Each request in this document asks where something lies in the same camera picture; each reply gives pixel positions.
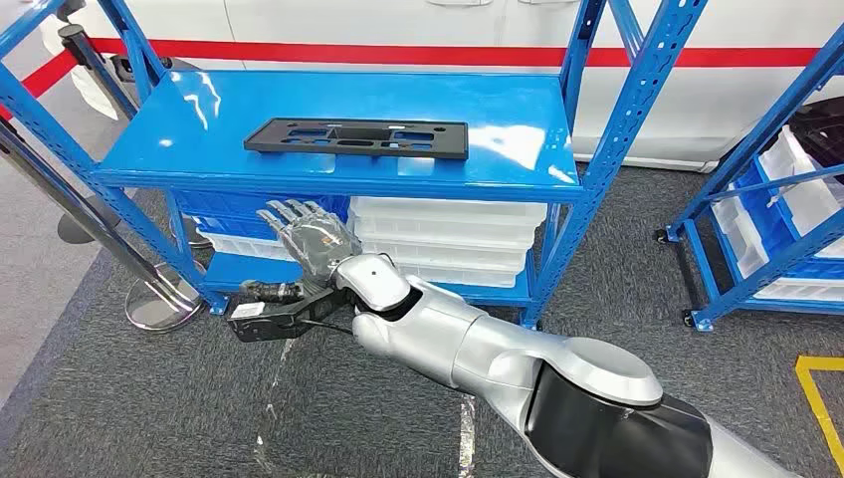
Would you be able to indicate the white car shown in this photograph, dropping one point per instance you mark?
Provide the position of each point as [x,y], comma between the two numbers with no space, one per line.
[725,112]

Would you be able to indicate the white plastic storage bin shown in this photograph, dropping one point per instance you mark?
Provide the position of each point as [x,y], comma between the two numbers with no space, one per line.
[742,237]
[808,191]
[798,290]

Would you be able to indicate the blue plastic storage bin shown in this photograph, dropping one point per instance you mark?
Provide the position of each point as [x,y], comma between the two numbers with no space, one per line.
[768,211]

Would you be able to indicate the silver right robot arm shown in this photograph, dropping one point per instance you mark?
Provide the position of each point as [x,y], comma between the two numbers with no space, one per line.
[461,330]

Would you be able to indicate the chrome stanchion post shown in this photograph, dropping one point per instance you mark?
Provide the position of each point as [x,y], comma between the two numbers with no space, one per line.
[165,300]

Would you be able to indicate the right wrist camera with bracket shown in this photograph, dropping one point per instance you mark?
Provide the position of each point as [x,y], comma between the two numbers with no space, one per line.
[264,323]

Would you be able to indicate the blue plastic crate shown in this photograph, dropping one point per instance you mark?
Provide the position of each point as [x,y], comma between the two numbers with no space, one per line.
[224,206]

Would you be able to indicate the black plastic frame part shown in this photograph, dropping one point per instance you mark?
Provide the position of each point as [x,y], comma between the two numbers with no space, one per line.
[264,140]

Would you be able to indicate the translucent white plastic tray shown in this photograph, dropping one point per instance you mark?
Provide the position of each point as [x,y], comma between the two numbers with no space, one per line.
[455,258]
[448,211]
[448,239]
[461,276]
[244,247]

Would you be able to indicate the black-headed stanchion post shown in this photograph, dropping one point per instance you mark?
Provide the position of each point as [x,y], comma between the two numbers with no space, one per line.
[99,69]

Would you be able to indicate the blue shelf rack with casters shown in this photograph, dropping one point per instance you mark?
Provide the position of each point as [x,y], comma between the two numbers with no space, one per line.
[758,270]

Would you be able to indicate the red barrier belt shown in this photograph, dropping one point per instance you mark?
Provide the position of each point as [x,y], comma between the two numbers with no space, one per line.
[46,76]
[395,54]

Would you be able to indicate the clear floor tape marking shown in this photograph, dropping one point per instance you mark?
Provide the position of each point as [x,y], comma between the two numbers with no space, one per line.
[467,435]

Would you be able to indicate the blue steel shelf rack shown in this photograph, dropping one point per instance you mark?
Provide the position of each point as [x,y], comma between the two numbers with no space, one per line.
[198,152]

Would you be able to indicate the yellow floor tape square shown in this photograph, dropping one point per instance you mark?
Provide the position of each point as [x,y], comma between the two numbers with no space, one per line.
[817,402]

